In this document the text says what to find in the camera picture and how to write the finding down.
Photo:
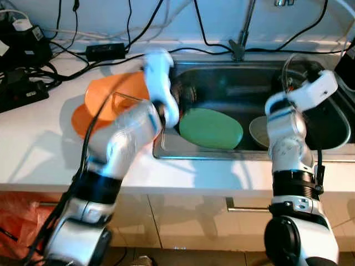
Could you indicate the metal sink faucet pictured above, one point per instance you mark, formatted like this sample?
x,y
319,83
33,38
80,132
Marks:
x,y
237,50

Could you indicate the white kitchen cabinet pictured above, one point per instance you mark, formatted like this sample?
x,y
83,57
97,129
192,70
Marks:
x,y
188,216

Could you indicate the white plug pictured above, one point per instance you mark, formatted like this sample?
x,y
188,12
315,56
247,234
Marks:
x,y
22,25

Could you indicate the black charger box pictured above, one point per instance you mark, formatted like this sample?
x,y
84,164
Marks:
x,y
25,50

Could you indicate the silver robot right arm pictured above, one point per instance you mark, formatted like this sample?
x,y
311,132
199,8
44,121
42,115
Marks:
x,y
285,144

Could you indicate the black power strip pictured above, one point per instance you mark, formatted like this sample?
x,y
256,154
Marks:
x,y
22,97

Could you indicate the stainless steel sink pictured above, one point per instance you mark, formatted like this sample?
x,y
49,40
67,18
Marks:
x,y
233,83

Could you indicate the chrome wall valve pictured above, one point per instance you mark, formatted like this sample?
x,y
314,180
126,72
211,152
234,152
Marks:
x,y
284,2

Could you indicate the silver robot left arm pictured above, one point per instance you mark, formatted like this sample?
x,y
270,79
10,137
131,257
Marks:
x,y
122,136

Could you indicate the black power adapter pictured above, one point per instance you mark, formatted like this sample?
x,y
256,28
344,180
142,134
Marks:
x,y
105,51

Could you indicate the black rectangular device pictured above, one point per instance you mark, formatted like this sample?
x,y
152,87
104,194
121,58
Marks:
x,y
346,66

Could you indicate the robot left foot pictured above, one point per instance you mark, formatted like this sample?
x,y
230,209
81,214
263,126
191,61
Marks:
x,y
143,261

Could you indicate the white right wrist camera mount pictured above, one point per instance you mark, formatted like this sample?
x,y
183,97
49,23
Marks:
x,y
316,88

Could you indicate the orange plastic bowl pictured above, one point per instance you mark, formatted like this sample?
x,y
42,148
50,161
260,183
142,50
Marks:
x,y
111,88

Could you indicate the translucent white bowl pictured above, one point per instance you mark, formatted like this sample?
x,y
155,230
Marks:
x,y
259,133

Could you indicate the green plastic plate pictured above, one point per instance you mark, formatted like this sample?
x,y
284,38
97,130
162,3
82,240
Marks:
x,y
211,128

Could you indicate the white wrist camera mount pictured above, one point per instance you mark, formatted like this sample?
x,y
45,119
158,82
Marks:
x,y
158,72
316,88

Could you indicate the orange plastic bag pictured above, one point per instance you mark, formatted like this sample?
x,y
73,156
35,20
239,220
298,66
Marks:
x,y
22,221

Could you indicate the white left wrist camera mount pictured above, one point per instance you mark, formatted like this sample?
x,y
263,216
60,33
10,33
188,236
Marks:
x,y
158,72

